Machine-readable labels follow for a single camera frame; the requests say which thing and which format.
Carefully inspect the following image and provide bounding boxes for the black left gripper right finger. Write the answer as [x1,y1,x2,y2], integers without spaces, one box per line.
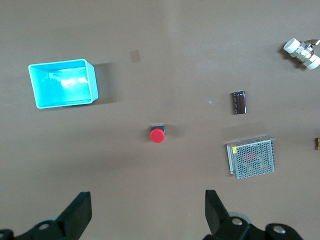
[203,189,305,240]

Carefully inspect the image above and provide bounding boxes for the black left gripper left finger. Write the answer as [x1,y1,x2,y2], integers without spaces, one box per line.
[0,191,93,240]

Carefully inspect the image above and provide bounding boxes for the red push button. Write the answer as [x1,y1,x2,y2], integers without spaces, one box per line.
[149,123,167,145]

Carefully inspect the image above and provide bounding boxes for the metal mesh power supply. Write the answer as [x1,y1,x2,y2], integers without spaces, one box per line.
[225,135,277,180]

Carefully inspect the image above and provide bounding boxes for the dark brown cylindrical capacitor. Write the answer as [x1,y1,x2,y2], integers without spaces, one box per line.
[230,90,249,115]

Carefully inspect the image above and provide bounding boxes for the cyan plastic box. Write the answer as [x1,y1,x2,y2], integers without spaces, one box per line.
[27,58,99,109]

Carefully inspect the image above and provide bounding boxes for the clear tape patch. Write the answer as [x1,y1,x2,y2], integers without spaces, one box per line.
[129,49,141,62]

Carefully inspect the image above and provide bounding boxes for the silver valve with white ends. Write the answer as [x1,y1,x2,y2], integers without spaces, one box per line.
[283,37,320,71]

